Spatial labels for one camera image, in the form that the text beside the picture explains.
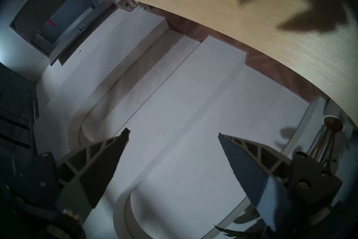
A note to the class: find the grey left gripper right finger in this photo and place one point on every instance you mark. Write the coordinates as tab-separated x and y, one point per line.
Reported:
251	174

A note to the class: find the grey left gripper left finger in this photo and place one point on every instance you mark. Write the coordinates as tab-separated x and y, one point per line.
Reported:
95	174

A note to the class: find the tall dark green plant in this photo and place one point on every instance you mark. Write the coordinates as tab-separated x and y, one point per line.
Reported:
324	146

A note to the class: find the white round plant pot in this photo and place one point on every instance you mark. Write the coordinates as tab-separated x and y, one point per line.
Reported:
334	123

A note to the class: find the dark wooden door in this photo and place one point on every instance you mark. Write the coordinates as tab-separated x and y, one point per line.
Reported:
70	8

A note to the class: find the pile of small packaging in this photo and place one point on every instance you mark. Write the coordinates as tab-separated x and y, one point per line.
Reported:
134	5

